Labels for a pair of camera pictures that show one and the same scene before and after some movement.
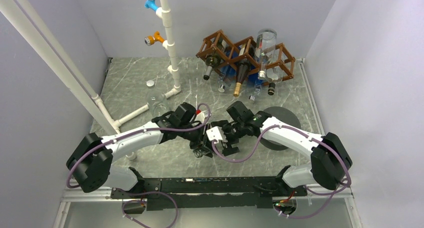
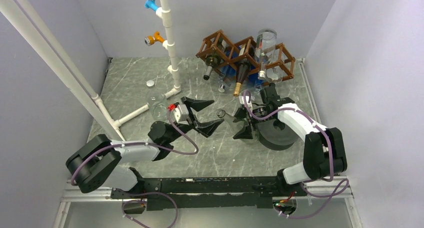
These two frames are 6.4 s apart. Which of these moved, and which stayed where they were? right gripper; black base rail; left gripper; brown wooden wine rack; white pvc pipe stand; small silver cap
Moved: right gripper; left gripper
Stayed: black base rail; brown wooden wine rack; small silver cap; white pvc pipe stand
